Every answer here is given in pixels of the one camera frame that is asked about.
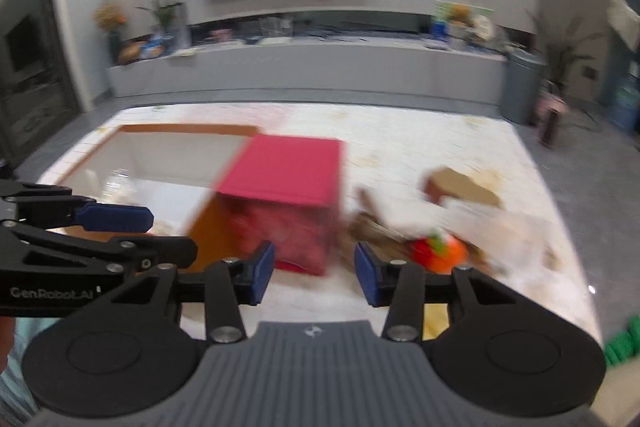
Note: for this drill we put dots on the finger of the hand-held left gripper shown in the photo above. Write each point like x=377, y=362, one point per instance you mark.
x=120, y=218
x=160, y=252

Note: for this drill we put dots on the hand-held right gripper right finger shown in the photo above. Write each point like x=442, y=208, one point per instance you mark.
x=367, y=276

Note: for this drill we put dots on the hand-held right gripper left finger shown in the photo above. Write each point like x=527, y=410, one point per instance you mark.
x=262, y=274

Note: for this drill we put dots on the clear bin with orange rim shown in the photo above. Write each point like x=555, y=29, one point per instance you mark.
x=160, y=157

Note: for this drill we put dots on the beige fluffy cloth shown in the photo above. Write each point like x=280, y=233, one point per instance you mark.
x=465, y=187

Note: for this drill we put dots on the orange plush toy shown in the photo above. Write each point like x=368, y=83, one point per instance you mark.
x=442, y=254

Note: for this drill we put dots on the person's light striped clothing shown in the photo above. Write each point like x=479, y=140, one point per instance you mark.
x=15, y=387

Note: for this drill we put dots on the lemon print grid tablecloth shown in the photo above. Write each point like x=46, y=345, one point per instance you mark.
x=425, y=137

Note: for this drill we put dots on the brown round basket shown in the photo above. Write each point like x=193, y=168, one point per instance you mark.
x=131, y=52

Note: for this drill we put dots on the blue snack packets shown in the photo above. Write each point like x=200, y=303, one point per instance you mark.
x=152, y=47

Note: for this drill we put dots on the yellow green paper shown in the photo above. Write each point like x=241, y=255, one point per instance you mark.
x=186, y=52

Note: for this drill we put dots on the dark vase with dried flowers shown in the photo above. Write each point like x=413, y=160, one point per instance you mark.
x=112, y=32

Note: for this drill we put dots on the long grey television console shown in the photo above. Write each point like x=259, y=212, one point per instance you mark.
x=300, y=72

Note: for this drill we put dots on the dark glass door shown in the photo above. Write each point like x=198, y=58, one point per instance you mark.
x=30, y=32

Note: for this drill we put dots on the green plant in glass vase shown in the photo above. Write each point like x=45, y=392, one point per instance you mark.
x=164, y=14

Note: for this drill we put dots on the pink pouch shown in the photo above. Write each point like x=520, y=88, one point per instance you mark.
x=220, y=34

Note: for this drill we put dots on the white paper sheet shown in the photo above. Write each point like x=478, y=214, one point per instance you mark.
x=271, y=41

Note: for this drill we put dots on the grey trash bin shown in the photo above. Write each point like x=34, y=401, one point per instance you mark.
x=522, y=87

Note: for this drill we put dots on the clear glass holder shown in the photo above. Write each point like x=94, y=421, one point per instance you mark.
x=275, y=26

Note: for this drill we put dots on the blue cup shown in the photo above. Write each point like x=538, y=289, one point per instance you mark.
x=438, y=29

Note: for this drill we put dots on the green knobbly object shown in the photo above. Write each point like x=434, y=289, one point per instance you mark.
x=622, y=342

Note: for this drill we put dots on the green printed board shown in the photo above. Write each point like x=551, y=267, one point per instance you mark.
x=442, y=9

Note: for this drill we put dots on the tall potted palm plant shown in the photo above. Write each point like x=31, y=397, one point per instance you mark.
x=562, y=52

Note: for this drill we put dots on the white hanging cloth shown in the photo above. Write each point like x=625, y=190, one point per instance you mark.
x=622, y=19

